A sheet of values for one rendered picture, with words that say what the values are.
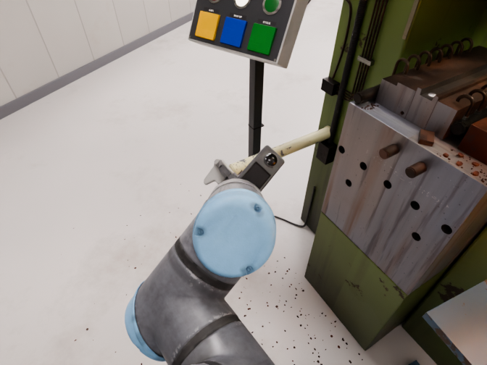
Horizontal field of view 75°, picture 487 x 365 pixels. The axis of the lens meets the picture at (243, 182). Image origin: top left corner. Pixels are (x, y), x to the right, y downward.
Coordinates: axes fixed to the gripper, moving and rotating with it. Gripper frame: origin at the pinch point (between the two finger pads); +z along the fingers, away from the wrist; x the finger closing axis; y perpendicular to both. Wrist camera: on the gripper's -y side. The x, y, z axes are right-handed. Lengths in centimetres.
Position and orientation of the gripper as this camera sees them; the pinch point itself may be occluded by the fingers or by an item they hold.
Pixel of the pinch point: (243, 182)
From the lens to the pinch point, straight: 70.0
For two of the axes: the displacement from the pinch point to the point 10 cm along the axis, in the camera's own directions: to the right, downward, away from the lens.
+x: 7.1, 7.0, 1.0
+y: -7.1, 7.1, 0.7
